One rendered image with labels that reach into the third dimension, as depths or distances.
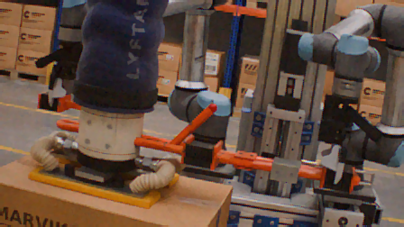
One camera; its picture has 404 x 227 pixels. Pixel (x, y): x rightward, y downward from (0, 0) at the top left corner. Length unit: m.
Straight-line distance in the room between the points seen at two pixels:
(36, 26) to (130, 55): 8.01
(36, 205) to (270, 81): 1.03
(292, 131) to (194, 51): 0.44
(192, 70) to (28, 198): 0.87
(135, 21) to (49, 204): 0.49
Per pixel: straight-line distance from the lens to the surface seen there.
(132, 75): 1.44
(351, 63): 1.41
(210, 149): 1.45
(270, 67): 2.13
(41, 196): 1.45
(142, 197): 1.45
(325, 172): 1.45
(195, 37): 2.06
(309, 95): 2.14
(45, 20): 9.35
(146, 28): 1.44
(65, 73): 1.86
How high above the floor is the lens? 1.57
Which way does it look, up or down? 11 degrees down
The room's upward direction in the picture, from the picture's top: 9 degrees clockwise
